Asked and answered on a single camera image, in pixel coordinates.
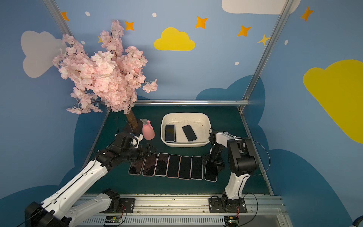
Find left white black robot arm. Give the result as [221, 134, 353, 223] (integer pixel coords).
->
[25, 132, 157, 227]

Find green circuit board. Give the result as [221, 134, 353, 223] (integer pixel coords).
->
[224, 216, 239, 227]
[105, 216, 122, 225]

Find aluminium rail base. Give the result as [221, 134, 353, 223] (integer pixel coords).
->
[74, 194, 292, 227]

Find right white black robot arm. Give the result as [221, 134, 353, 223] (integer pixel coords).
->
[204, 131, 258, 211]

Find pink spray bottle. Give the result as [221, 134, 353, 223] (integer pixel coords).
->
[140, 119, 155, 141]

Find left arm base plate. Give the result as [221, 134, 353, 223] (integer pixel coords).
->
[101, 198, 136, 213]

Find pink cherry blossom tree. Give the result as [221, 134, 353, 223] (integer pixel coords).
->
[53, 20, 157, 129]

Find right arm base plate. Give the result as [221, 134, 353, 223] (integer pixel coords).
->
[208, 196, 247, 213]

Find black phone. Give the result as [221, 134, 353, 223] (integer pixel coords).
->
[191, 156, 203, 180]
[204, 160, 218, 183]
[182, 125, 197, 142]
[164, 124, 176, 143]

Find white plastic storage box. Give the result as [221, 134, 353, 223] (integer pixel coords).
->
[160, 113, 211, 148]

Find white case phone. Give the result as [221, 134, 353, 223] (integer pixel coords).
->
[155, 153, 170, 177]

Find left green circuit board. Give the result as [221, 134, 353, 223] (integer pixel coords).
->
[105, 216, 122, 225]

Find right green circuit board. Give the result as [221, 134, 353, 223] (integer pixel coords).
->
[224, 216, 239, 227]

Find pink case phone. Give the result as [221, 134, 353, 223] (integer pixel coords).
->
[178, 156, 192, 180]
[166, 155, 181, 178]

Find pink back phone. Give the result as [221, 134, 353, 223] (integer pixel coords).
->
[128, 159, 145, 176]

